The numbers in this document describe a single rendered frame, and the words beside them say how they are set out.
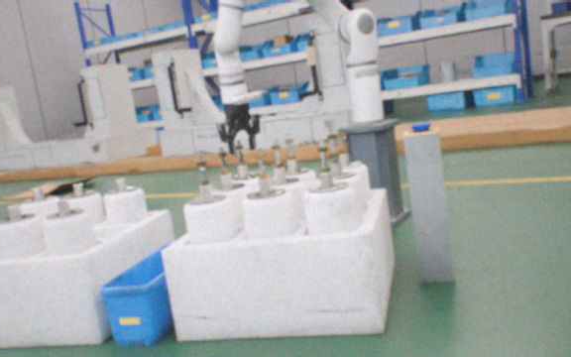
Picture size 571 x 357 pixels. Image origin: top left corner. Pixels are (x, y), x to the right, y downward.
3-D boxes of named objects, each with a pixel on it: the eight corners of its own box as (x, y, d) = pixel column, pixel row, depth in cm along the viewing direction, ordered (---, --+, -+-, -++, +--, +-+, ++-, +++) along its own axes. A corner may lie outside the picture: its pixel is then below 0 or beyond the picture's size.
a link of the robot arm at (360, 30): (378, 5, 167) (385, 66, 170) (359, 12, 175) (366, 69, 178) (351, 8, 163) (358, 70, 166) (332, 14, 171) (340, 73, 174)
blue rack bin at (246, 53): (253, 62, 722) (251, 46, 719) (280, 58, 703) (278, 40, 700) (230, 64, 679) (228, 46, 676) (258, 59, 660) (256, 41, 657)
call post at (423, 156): (420, 272, 129) (404, 133, 124) (453, 270, 127) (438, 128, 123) (420, 284, 122) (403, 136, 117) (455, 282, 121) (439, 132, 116)
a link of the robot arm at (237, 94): (237, 105, 159) (234, 82, 157) (215, 103, 167) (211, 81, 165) (264, 98, 164) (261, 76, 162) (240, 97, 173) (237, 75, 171)
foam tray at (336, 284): (240, 272, 148) (228, 203, 145) (395, 262, 139) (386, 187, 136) (176, 341, 111) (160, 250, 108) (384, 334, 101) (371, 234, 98)
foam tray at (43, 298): (52, 285, 162) (38, 222, 159) (181, 276, 152) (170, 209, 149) (-61, 351, 124) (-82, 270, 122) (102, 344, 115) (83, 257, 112)
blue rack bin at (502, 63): (481, 76, 596) (480, 56, 593) (521, 71, 577) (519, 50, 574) (471, 79, 553) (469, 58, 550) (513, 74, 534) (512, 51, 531)
